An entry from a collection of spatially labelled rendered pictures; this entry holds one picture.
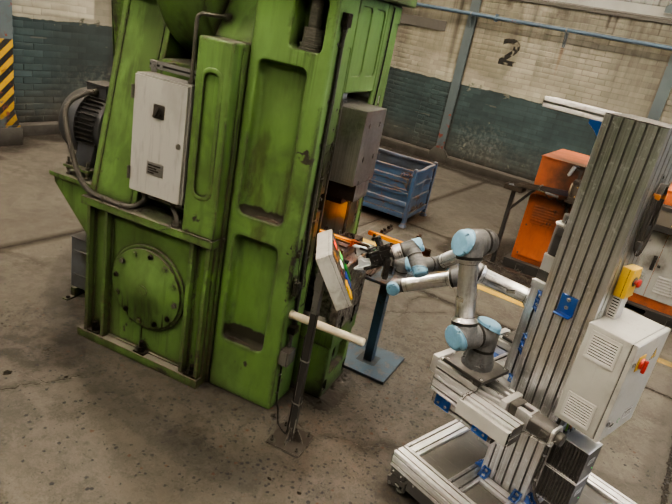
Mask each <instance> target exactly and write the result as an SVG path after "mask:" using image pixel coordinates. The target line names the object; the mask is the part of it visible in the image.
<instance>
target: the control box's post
mask: <svg viewBox="0 0 672 504"><path fill-rule="evenodd" d="M323 292H324V291H323ZM323 292H322V293H319V292H317V291H314V295H313V300H312V306H311V311H310V318H309V323H308V328H307V334H306V339H305V344H304V350H303V355H302V360H303V361H306V362H308V361H309V360H310V357H311V352H312V347H313V342H314V337H315V332H316V327H317V321H318V316H319V313H320V307H321V302H322V297H323ZM309 363H310V362H309ZM309 363H307V364H306V363H304V362H301V366H300V371H299V376H298V382H297V387H296V392H295V398H294V403H296V404H298V405H299V404H300V403H301V402H302V399H303V393H304V388H305V383H306V378H307V373H308V368H309ZM300 409H301V405H300V406H297V405H295V404H293V408H292V414H291V419H290V424H289V430H290V428H292V430H293V431H292V435H291V440H293V437H294V432H295V428H296V427H297V424H298V419H299V414H300ZM289 430H288V432H289Z"/></svg>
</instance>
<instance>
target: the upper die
mask: <svg viewBox="0 0 672 504"><path fill-rule="evenodd" d="M368 184H369V180H367V181H365V182H363V183H360V184H358V185H356V186H354V187H350V186H347V185H344V184H340V183H337V182H334V181H330V180H329V183H328V188H327V194H328V195H331V196H334V197H337V198H341V199H344V200H347V201H350V202H354V201H356V200H358V199H360V198H362V197H364V196H366V193H367V188H368Z"/></svg>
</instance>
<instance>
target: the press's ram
mask: <svg viewBox="0 0 672 504"><path fill-rule="evenodd" d="M386 111H387V109H386V108H382V107H378V106H374V105H370V104H366V103H362V102H358V101H354V100H350V99H347V102H343V107H342V112H341V118H340V123H339V129H338V134H337V139H336V145H335V150H334V156H333V161H332V167H331V172H330V178H329V180H330V181H334V182H337V183H340V184H344V185H347V186H350V187H354V186H356V185H358V184H360V183H363V182H365V181H367V180H369V179H371V178H372V177H373V173H374V168H375V163H376V159H377V154H378V149H379V144H380V140H381V135H382V130H383V126H384V121H385V116H386Z"/></svg>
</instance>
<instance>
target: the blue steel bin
mask: <svg viewBox="0 0 672 504"><path fill-rule="evenodd" d="M437 166H438V162H436V161H435V162H434V163H431V162H427V161H424V160H420V159H417V158H413V157H410V156H406V155H403V154H399V153H396V152H392V151H389V150H385V149H382V148H379V149H378V154H377V159H376V163H375V168H374V173H373V177H372V178H371V179H369V184H368V188H367V193H366V196H364V201H363V206H365V207H368V208H371V209H375V210H378V211H381V212H384V213H387V214H390V215H393V216H396V217H399V218H402V221H401V223H400V224H399V225H398V227H400V228H403V229H404V228H406V222H407V219H408V218H410V217H411V216H413V215H415V214H417V213H418V212H420V211H421V213H420V214H419V215H420V216H423V217H425V216H427V215H426V209H427V205H428V201H429V197H430V194H431V190H432V186H433V182H434V178H435V174H436V170H437Z"/></svg>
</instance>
